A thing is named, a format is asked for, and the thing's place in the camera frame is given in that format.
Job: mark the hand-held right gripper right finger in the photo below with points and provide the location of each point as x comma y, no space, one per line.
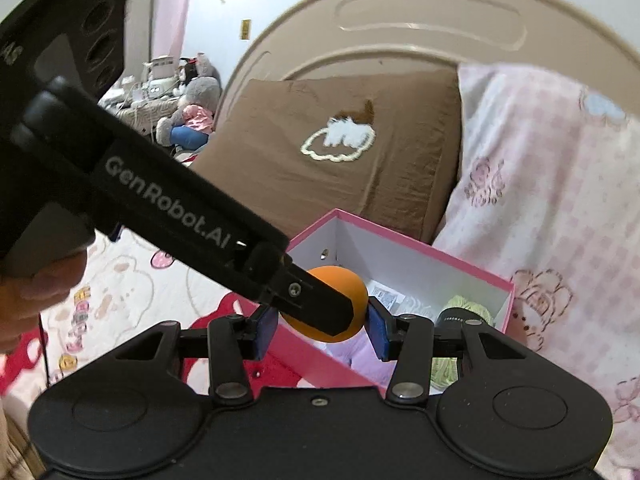
377,332

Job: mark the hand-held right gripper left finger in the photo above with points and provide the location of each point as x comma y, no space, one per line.
265,332

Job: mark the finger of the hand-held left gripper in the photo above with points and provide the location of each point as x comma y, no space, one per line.
315,305

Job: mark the orange makeup sponge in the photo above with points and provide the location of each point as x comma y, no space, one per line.
345,282

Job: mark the clear plastic floss pick box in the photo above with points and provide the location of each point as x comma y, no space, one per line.
417,305

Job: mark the pink cardboard box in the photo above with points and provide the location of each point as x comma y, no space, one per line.
325,367

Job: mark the person's left hand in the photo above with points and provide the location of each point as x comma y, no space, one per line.
30,300

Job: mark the blue cushion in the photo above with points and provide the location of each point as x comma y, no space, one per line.
185,136

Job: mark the pink shiny cloth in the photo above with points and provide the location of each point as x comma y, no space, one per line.
195,116

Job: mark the green yarn ball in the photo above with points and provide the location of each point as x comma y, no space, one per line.
462,304

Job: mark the cluttered side table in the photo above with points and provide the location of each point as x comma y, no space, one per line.
145,95

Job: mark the bear printed blanket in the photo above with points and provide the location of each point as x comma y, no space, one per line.
140,285

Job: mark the grey teddy bear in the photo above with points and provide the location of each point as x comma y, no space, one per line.
200,92

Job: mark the brown pillow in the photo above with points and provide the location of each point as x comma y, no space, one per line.
275,185

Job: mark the white cabinet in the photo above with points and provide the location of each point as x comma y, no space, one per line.
139,25

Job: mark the pink curtain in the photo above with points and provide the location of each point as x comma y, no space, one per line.
172,10

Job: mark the beige headboard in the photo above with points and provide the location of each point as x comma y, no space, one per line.
300,45

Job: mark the pink checked pillow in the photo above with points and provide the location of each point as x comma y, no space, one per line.
550,185

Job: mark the yellow wall switch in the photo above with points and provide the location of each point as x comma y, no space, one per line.
245,29

